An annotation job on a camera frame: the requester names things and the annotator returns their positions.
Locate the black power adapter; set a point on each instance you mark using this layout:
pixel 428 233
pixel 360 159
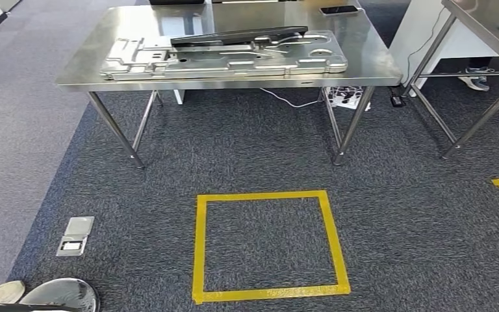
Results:
pixel 397 101

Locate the black smartphone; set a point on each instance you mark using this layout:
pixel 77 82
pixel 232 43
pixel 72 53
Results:
pixel 339 9

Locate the long black plastic part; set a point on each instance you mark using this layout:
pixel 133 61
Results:
pixel 232 37

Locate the white power strip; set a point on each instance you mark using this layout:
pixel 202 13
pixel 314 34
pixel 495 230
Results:
pixel 346 97

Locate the silver floor socket box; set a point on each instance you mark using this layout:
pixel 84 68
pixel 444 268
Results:
pixel 75 237

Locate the stamped silver metal panel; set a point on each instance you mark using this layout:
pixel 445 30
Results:
pixel 232 60

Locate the light grey cabinet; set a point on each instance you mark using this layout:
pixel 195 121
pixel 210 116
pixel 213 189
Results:
pixel 6 4

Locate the stainless steel table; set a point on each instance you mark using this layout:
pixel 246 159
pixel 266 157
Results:
pixel 486 34
pixel 232 56

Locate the person's foot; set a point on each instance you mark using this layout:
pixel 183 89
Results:
pixel 475 79
pixel 0 293

